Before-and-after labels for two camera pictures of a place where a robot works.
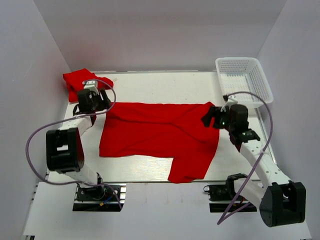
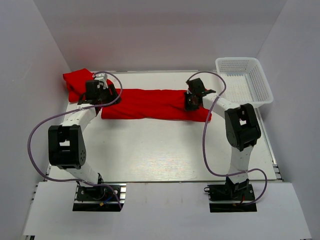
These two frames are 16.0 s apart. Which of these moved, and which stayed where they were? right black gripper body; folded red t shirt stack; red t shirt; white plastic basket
Moved: red t shirt; right black gripper body
Stayed: folded red t shirt stack; white plastic basket
